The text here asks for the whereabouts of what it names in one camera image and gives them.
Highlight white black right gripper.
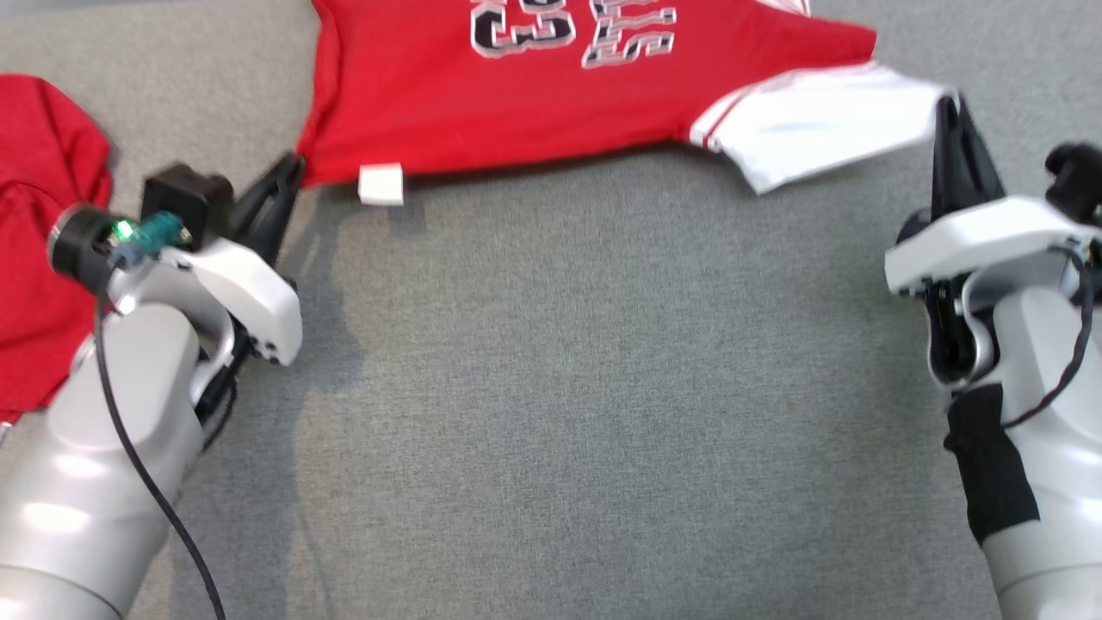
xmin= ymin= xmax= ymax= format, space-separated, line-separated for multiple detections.
xmin=884 ymin=92 xmax=1102 ymax=390

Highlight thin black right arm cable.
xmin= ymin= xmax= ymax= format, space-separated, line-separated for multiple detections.
xmin=1002 ymin=245 xmax=1097 ymax=430

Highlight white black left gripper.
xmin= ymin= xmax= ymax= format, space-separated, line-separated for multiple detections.
xmin=47 ymin=153 xmax=307 ymax=368

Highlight red basketball shorts white bands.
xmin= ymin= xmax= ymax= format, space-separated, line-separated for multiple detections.
xmin=0 ymin=73 xmax=117 ymax=423

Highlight left camera cable teal plug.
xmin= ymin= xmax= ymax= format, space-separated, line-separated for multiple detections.
xmin=93 ymin=214 xmax=226 ymax=620

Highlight red basketball jersey white sleeves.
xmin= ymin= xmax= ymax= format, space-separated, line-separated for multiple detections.
xmin=295 ymin=0 xmax=961 ymax=208

